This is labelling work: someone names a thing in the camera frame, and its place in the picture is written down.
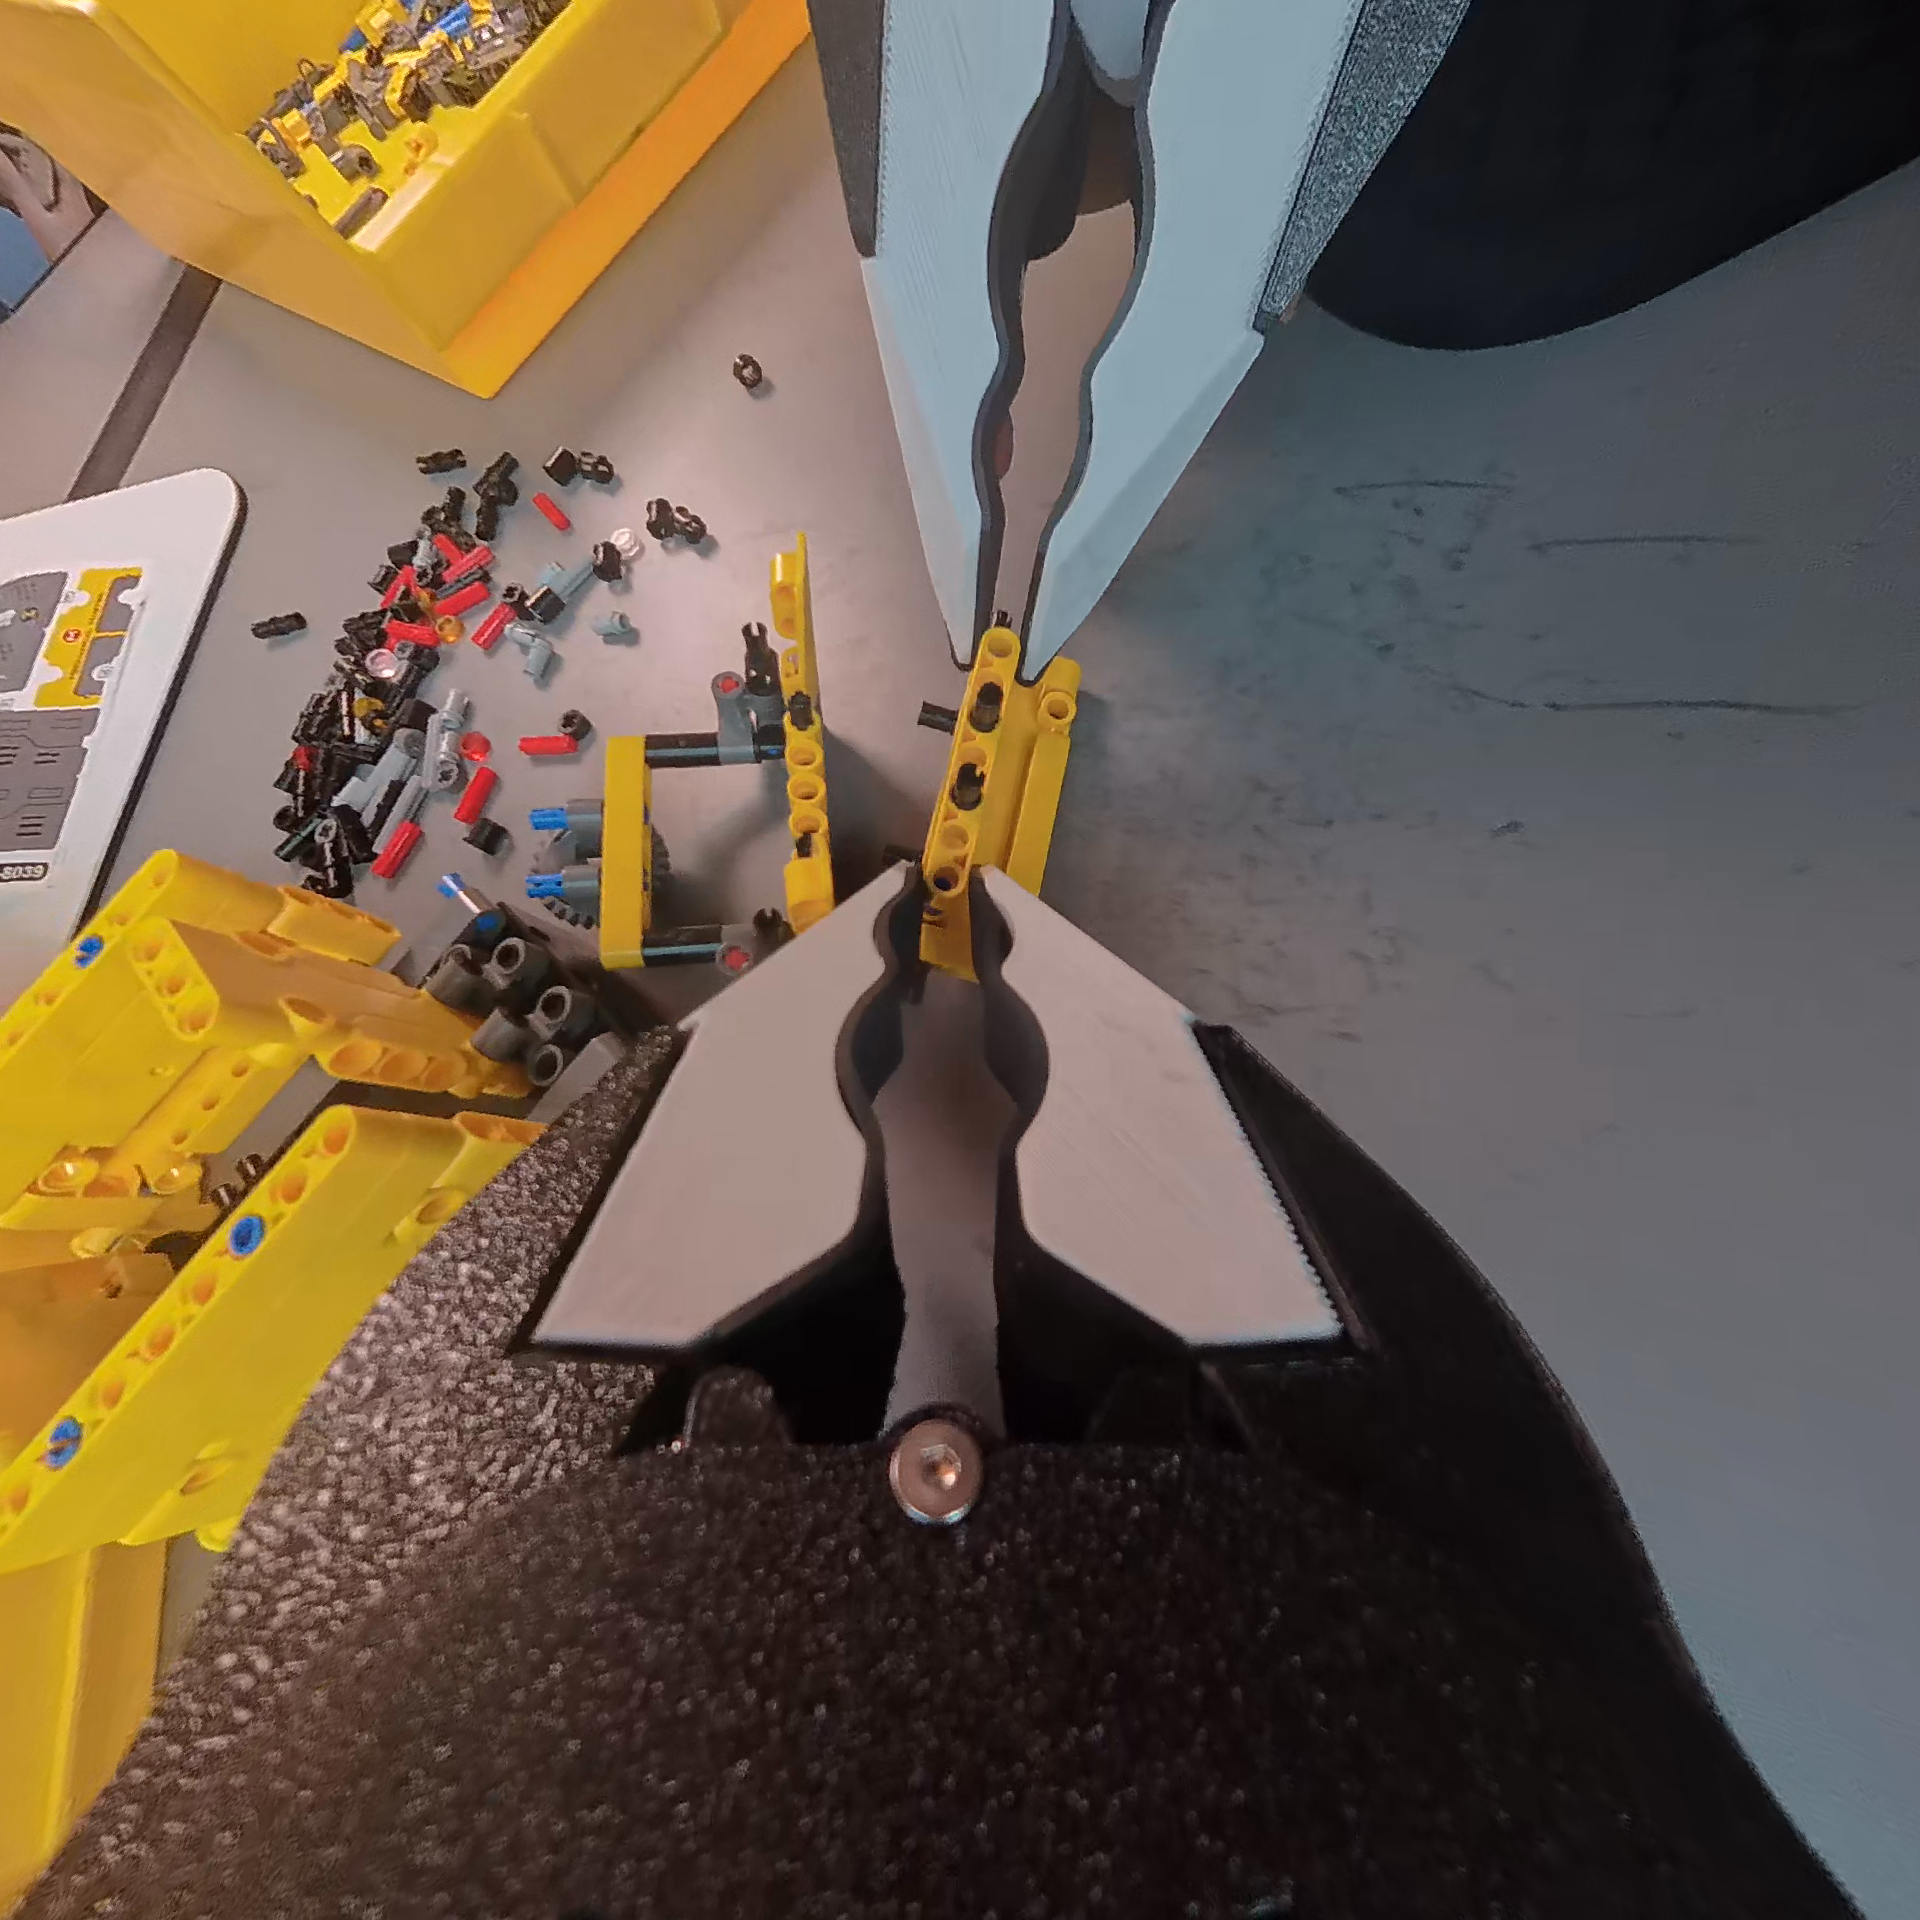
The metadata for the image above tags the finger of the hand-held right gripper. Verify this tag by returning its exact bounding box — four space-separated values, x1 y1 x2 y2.
867 0 1078 670
1028 0 1370 687

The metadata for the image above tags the yellow plastic bin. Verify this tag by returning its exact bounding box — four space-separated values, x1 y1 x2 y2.
0 0 814 398
0 1538 168 1861

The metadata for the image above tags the yellow lego beam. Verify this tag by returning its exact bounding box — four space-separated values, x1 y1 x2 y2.
919 627 1027 982

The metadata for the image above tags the heap of mixed lego parts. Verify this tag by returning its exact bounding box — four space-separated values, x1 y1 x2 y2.
249 0 572 235

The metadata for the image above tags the yellow lego robot body model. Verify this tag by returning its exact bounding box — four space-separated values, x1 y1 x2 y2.
0 847 625 1578

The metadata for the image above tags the lego axle and gear assembly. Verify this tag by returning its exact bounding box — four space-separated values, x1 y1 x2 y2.
531 531 839 975

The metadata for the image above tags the sticker sheet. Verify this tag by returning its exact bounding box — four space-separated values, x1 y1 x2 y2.
0 563 151 888

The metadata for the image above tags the yellow lego panel with pins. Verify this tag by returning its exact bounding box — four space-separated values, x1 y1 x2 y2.
915 654 1085 901

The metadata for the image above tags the pile of small lego pins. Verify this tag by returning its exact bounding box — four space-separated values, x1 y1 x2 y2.
249 442 717 901

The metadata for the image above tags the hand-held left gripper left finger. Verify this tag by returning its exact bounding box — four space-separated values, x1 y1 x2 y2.
531 861 928 1349

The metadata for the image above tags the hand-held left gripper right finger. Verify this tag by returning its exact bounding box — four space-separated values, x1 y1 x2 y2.
973 869 1345 1349

